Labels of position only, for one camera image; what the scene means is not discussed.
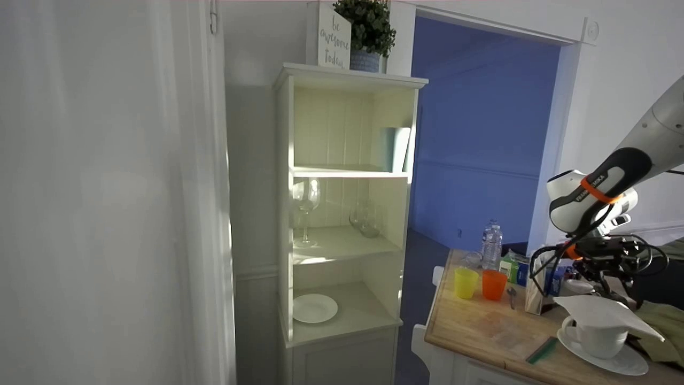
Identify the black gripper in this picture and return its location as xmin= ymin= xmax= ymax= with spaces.
xmin=577 ymin=234 xmax=646 ymax=307

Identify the orange plastic cup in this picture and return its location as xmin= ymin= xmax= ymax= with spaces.
xmin=479 ymin=268 xmax=510 ymax=304

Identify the yellow plastic cup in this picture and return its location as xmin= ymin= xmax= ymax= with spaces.
xmin=450 ymin=265 xmax=482 ymax=302

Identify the dark plaid cloth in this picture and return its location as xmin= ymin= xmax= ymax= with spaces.
xmin=630 ymin=259 xmax=684 ymax=309

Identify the blue Ziploc box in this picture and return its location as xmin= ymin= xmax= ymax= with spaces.
xmin=542 ymin=259 xmax=573 ymax=297

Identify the olive green waffle towel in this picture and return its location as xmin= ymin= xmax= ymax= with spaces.
xmin=635 ymin=302 xmax=684 ymax=368

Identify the white saucer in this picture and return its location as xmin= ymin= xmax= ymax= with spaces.
xmin=556 ymin=329 xmax=651 ymax=378

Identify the green flat strip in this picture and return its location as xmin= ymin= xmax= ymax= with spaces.
xmin=525 ymin=334 xmax=562 ymax=366

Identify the clear plastic zip bag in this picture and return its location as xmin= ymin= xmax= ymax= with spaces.
xmin=489 ymin=319 xmax=560 ymax=360

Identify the green carton box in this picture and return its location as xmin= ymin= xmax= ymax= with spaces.
xmin=495 ymin=248 xmax=531 ymax=288

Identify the clear water bottle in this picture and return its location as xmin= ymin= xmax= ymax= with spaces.
xmin=477 ymin=222 xmax=507 ymax=271

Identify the short clear glass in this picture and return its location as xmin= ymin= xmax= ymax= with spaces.
xmin=345 ymin=203 xmax=384 ymax=239

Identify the white teal book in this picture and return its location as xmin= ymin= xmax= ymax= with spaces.
xmin=378 ymin=123 xmax=415 ymax=172

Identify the white shelf cabinet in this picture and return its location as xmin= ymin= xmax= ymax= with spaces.
xmin=272 ymin=59 xmax=431 ymax=385

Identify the white plate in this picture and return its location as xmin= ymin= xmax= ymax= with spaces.
xmin=290 ymin=290 xmax=341 ymax=328

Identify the tall wine glass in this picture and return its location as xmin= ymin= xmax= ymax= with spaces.
xmin=290 ymin=176 xmax=321 ymax=249

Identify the green potted plant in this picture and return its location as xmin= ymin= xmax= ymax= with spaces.
xmin=330 ymin=0 xmax=399 ymax=75

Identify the white lettered sign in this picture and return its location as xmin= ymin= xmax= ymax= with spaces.
xmin=314 ymin=1 xmax=354 ymax=73

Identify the white panel door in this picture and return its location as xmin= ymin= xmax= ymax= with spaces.
xmin=0 ymin=0 xmax=239 ymax=385

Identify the thin black camera cable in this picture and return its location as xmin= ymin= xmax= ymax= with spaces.
xmin=528 ymin=212 xmax=671 ymax=288

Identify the orange cable strap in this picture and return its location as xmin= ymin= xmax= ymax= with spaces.
xmin=577 ymin=176 xmax=624 ymax=207

